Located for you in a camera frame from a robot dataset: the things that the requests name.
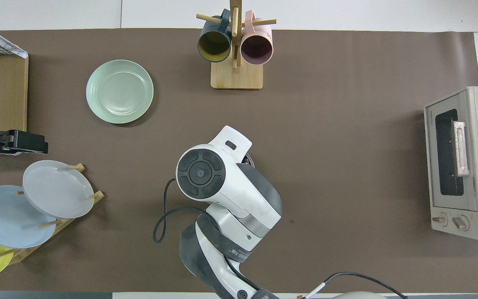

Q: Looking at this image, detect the grey plate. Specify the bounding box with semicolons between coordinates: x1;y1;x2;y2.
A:
22;160;95;219

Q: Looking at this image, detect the light blue plate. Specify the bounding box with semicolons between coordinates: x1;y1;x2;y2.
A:
0;185;57;250

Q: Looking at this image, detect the wooden plate rack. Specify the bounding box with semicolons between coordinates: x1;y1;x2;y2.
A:
0;163;105;265

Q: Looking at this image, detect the pale green plate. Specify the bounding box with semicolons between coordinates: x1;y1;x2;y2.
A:
86;59;154;125

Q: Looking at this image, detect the white checked cloth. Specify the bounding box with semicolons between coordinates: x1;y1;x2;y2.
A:
0;22;29;59

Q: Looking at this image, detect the dark teal mug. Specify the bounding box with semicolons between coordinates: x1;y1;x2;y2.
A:
198;9;232;63

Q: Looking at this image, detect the wooden mug tree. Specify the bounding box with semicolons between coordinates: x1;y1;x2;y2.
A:
196;0;277;90

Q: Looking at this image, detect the pink ribbed mug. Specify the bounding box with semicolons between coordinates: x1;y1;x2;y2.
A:
240;10;273;66

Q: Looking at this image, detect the brown table mat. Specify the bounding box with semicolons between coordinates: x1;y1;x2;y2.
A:
0;28;478;293

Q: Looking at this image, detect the wooden shelf with wire mesh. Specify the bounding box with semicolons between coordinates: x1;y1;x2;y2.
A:
0;31;29;133

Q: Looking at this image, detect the black cable with white plug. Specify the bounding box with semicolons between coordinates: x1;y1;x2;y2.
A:
301;272;407;299

